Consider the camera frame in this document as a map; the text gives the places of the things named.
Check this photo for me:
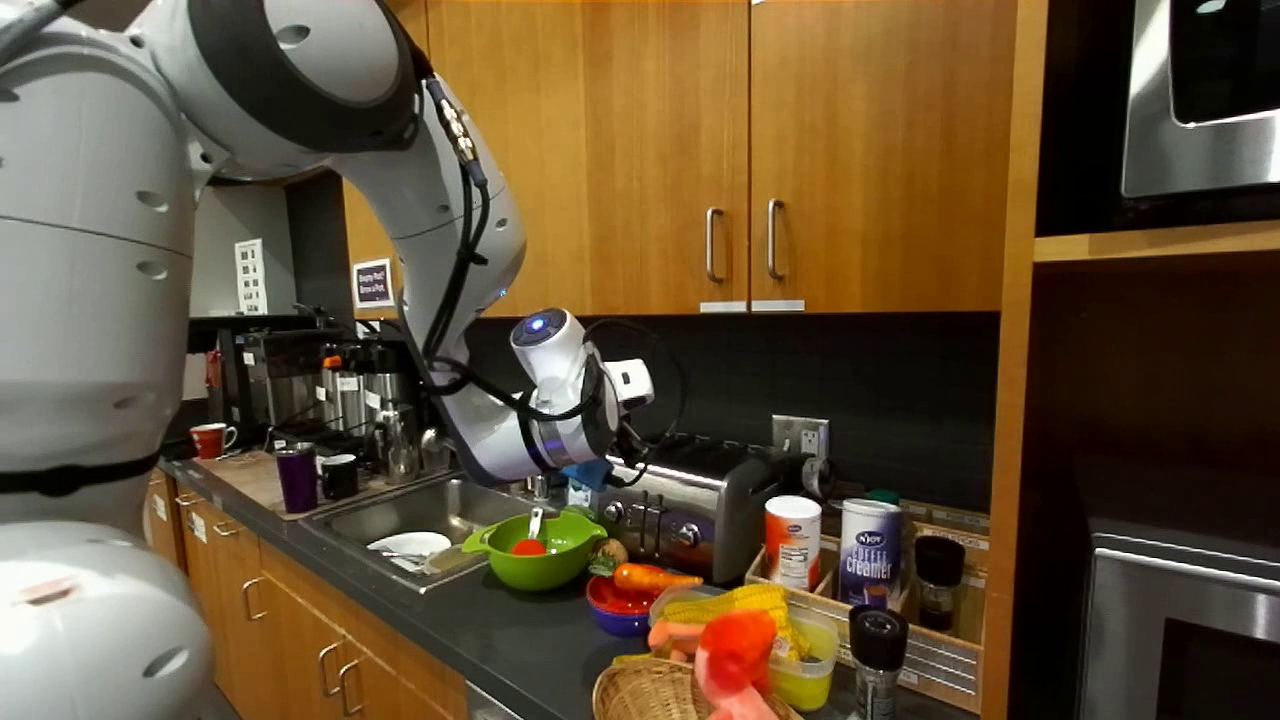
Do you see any silver four-slot toaster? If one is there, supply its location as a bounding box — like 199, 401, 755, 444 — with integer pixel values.
599, 433, 785, 584

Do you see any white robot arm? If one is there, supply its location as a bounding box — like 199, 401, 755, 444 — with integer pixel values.
0, 0, 622, 720

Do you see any green mixing bowl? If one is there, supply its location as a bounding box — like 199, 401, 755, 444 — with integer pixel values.
465, 510, 608, 591

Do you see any orange toy carrot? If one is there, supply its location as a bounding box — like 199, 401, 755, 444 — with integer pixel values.
610, 566, 702, 596

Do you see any white orange canister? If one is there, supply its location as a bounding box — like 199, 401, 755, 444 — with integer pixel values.
765, 496, 820, 587

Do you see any stainless steel sink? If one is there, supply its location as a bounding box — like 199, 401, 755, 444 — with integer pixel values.
302, 482, 527, 591

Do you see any blue bowl with red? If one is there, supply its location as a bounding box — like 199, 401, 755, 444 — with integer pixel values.
582, 578, 652, 637

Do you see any steel coffee carafe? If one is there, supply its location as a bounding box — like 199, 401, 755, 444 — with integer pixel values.
378, 416, 419, 483

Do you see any purple brew sign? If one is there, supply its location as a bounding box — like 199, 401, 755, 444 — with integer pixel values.
350, 257, 397, 311

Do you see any white blue canister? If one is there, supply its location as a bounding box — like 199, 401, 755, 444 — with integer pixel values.
839, 496, 898, 605

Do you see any white plate in sink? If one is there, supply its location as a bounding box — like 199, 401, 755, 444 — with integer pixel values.
371, 532, 453, 566

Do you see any wicker basket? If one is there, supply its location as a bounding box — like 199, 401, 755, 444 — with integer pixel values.
588, 653, 808, 720

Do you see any black mug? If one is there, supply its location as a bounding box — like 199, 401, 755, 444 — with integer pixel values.
321, 451, 359, 499

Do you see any yellow plastic container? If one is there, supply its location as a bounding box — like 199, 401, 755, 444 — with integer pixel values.
647, 584, 834, 713

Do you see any wooden condiment tray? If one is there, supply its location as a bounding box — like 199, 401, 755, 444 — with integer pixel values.
746, 496, 989, 713

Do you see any black pepper grinder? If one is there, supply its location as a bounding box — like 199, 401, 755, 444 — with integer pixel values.
853, 607, 908, 720

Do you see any purple tumbler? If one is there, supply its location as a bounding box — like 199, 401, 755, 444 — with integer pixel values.
274, 444, 315, 513

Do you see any red mug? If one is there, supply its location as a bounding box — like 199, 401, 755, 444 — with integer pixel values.
189, 421, 240, 460

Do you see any upper microwave oven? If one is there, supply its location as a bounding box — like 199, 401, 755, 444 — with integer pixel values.
1119, 0, 1280, 200

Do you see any built-in microwave oven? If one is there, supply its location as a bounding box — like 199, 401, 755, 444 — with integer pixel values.
1075, 523, 1280, 720

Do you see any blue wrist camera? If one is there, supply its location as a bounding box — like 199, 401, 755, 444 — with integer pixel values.
563, 460, 610, 513

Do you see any wall power outlet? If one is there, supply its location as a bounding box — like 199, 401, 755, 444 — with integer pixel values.
770, 411, 827, 496

